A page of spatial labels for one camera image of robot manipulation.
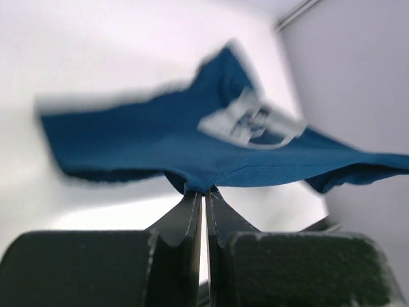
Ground right aluminium corner post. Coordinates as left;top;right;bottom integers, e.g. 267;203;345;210
274;0;321;32

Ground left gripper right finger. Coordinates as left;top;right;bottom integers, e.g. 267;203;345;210
206;190;401;306

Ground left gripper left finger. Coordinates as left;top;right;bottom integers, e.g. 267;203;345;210
1;192;201;306

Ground blue printed t shirt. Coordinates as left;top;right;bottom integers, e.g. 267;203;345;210
36;44;408;193

